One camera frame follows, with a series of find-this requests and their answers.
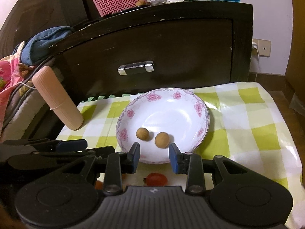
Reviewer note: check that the blue cloth on bed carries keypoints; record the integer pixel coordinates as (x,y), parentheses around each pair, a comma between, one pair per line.
(37,49)

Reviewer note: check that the tan longan fruit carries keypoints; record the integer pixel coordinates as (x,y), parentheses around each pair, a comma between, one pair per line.
(142,133)

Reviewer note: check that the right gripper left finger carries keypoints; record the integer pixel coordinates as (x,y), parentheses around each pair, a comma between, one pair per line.
(120,163)

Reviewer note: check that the pink ribbed cylinder case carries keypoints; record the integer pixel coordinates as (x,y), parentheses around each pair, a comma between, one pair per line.
(51,90)

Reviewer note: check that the silver drawer handle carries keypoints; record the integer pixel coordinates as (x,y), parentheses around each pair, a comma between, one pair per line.
(136,68)

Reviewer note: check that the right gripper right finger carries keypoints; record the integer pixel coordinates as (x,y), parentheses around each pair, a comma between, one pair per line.
(190,164)

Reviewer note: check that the pink floral blanket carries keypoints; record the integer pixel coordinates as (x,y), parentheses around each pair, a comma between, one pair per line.
(13,72)

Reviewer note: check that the dark wooden nightstand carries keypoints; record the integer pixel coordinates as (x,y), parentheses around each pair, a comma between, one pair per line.
(193,44)

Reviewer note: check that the small orange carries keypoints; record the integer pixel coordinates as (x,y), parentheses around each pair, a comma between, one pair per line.
(98,185)

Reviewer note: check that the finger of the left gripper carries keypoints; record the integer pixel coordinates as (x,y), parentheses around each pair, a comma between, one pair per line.
(75,145)

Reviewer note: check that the cherry tomato with stem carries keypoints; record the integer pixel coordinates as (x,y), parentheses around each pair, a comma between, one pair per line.
(155,179)

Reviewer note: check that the white floral porcelain plate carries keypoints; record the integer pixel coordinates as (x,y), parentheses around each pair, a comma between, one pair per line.
(180,113)

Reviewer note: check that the beige wall socket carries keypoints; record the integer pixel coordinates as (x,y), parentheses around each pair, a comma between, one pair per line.
(263,46)

